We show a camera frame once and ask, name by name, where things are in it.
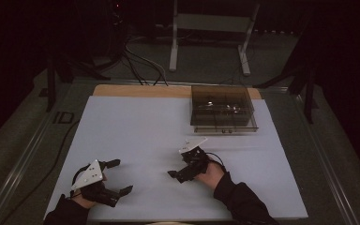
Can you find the person's right hand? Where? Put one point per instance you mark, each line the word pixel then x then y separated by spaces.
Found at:
pixel 214 176

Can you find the black equipment rack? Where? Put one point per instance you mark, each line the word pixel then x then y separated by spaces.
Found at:
pixel 115 18

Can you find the person's left hand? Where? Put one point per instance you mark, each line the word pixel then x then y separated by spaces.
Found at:
pixel 86 202

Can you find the white power strip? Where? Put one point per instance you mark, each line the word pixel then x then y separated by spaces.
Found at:
pixel 272 31

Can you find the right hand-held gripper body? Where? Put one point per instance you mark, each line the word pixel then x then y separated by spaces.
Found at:
pixel 190 144

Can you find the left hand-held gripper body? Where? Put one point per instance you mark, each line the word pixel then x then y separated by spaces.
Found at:
pixel 89 176

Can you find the black stand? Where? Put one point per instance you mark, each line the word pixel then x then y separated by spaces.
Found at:
pixel 308 100
pixel 50 93

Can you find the tinted clear drawer box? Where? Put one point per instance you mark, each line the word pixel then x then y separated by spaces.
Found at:
pixel 222 93

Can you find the white table sheet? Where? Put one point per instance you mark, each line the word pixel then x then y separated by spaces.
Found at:
pixel 137 131

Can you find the white metal stand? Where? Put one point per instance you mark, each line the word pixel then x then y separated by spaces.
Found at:
pixel 212 23

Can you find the light wooden board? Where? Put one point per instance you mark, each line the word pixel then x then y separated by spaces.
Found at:
pixel 137 91

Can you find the aluminium frame rail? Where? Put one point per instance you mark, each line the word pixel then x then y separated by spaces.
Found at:
pixel 122 82
pixel 18 175
pixel 325 162

